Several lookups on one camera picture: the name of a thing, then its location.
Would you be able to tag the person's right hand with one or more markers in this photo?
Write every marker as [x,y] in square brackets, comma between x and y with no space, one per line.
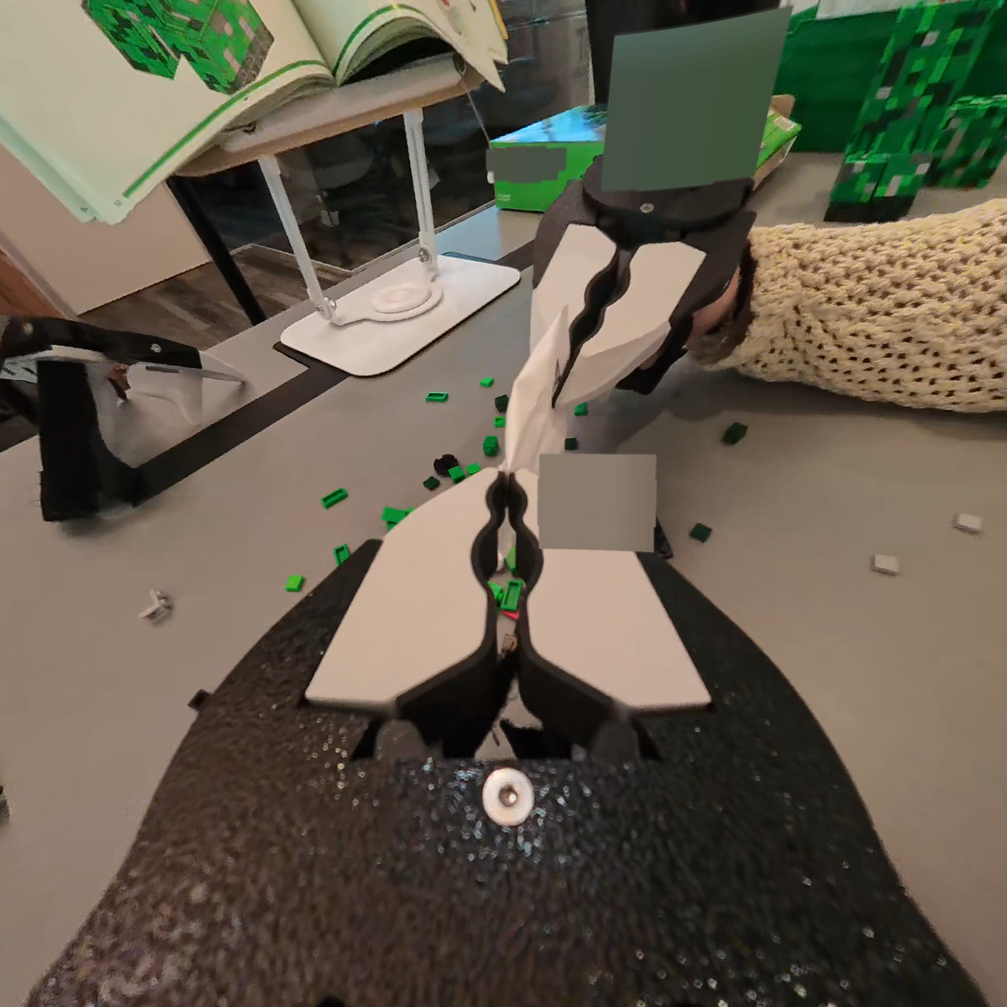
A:
[712,315]

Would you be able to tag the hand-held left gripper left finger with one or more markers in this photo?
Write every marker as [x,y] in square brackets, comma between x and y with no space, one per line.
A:
[393,621]

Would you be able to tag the black round lego piece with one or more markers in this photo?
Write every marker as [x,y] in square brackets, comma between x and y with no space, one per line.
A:
[447,462]

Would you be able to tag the green lego creeper model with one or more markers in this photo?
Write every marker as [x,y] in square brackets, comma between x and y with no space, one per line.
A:
[905,118]

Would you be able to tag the open lego instruction booklet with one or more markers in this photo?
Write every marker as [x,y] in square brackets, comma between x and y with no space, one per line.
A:
[118,118]

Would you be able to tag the green lego box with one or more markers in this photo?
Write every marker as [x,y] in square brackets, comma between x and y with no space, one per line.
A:
[582,130]

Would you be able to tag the stack of green plastic bins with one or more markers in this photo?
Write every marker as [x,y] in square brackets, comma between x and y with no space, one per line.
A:
[834,79]

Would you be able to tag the person's right forearm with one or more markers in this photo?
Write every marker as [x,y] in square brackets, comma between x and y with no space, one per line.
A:
[865,307]

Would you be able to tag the green lego bricks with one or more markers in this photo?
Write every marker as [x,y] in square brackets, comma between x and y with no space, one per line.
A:
[393,515]

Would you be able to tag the white book stand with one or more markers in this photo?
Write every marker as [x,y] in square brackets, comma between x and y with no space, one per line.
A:
[440,315]

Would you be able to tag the spare black white gripper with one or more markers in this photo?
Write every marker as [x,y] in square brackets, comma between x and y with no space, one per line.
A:
[71,440]

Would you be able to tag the small light grey lego brick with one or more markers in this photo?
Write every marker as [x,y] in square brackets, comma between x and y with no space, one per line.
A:
[969,523]
[885,563]
[157,606]

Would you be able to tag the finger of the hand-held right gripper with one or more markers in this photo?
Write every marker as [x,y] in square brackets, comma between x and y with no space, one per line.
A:
[653,299]
[570,267]

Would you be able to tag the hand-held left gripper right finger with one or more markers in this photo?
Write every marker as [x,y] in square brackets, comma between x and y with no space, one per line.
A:
[614,629]

